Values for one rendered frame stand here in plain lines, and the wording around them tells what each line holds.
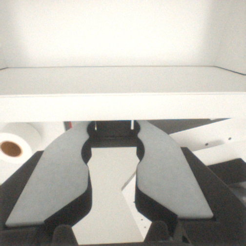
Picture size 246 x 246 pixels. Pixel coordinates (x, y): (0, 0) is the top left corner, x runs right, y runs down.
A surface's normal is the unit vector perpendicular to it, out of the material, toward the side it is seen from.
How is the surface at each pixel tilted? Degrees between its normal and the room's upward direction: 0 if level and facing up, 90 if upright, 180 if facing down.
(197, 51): 0
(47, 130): 0
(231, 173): 90
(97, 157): 0
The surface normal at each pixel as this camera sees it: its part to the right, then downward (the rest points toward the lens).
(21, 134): 0.70, -0.63
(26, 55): 0.04, 0.50
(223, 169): -0.28, -0.83
